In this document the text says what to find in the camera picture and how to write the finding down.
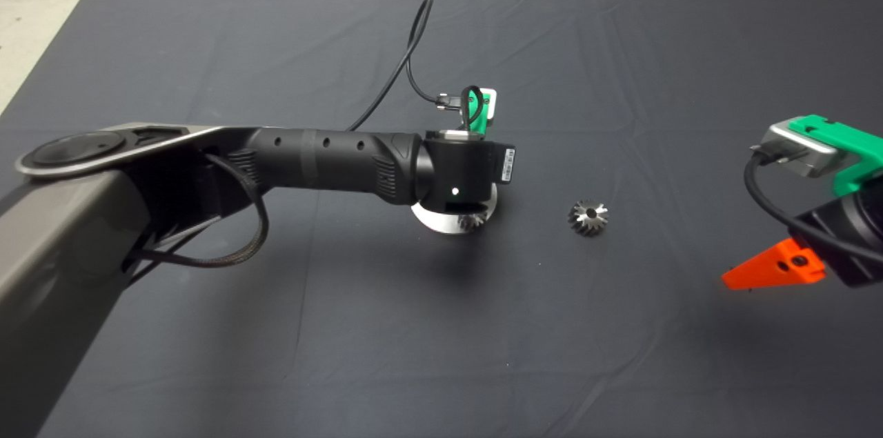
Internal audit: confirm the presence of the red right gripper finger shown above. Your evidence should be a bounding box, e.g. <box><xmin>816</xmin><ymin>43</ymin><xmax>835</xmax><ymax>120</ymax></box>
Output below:
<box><xmin>722</xmin><ymin>238</ymin><xmax>826</xmax><ymax>291</ymax></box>

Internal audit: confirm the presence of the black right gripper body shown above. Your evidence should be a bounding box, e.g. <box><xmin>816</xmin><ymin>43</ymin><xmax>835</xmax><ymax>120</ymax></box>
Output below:
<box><xmin>793</xmin><ymin>186</ymin><xmax>883</xmax><ymax>289</ymax></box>

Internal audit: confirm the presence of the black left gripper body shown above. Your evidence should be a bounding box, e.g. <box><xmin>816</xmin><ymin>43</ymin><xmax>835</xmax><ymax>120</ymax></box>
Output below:
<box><xmin>497</xmin><ymin>141</ymin><xmax>518</xmax><ymax>186</ymax></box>

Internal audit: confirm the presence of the large steel bevel gear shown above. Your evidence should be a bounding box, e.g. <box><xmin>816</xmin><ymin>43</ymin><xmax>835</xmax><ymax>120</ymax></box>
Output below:
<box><xmin>568</xmin><ymin>199</ymin><xmax>611</xmax><ymax>239</ymax></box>

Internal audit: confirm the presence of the round metal plate with hole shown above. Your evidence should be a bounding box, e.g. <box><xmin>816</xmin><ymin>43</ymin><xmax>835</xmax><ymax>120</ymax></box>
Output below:
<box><xmin>411</xmin><ymin>183</ymin><xmax>499</xmax><ymax>235</ymax></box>

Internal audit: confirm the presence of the dark grey table cloth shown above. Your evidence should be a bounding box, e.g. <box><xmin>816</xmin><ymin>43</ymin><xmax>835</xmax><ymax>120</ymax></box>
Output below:
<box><xmin>0</xmin><ymin>0</ymin><xmax>883</xmax><ymax>438</ymax></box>

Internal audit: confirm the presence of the green left camera mount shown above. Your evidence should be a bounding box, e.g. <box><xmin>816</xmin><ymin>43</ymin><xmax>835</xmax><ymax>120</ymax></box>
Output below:
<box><xmin>461</xmin><ymin>86</ymin><xmax>493</xmax><ymax>132</ymax></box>

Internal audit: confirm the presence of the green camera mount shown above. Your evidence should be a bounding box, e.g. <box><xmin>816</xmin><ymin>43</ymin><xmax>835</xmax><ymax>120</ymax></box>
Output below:
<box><xmin>790</xmin><ymin>115</ymin><xmax>883</xmax><ymax>197</ymax></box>
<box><xmin>461</xmin><ymin>86</ymin><xmax>493</xmax><ymax>132</ymax></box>

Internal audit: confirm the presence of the black right camera cable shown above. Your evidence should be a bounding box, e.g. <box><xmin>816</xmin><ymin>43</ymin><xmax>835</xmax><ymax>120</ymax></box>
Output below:
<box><xmin>744</xmin><ymin>154</ymin><xmax>883</xmax><ymax>266</ymax></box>

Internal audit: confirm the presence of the black camera cable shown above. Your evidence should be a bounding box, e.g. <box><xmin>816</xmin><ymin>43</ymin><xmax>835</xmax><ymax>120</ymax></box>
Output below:
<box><xmin>744</xmin><ymin>154</ymin><xmax>883</xmax><ymax>266</ymax></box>
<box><xmin>347</xmin><ymin>0</ymin><xmax>484</xmax><ymax>132</ymax></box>

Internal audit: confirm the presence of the green right camera mount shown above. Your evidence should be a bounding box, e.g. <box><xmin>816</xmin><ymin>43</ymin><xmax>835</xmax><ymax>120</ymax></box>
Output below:
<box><xmin>790</xmin><ymin>115</ymin><xmax>883</xmax><ymax>197</ymax></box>

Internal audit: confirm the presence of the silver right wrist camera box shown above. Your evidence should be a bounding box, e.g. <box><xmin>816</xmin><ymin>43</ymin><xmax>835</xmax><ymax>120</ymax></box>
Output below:
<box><xmin>751</xmin><ymin>122</ymin><xmax>846</xmax><ymax>179</ymax></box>

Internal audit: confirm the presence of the black left camera cable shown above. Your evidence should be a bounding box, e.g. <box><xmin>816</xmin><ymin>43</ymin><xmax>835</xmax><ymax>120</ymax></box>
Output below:
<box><xmin>347</xmin><ymin>0</ymin><xmax>484</xmax><ymax>132</ymax></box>

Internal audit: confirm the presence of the braided left arm cable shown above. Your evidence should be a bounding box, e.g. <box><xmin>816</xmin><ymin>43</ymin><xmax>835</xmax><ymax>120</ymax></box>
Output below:
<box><xmin>124</xmin><ymin>154</ymin><xmax>270</xmax><ymax>269</ymax></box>

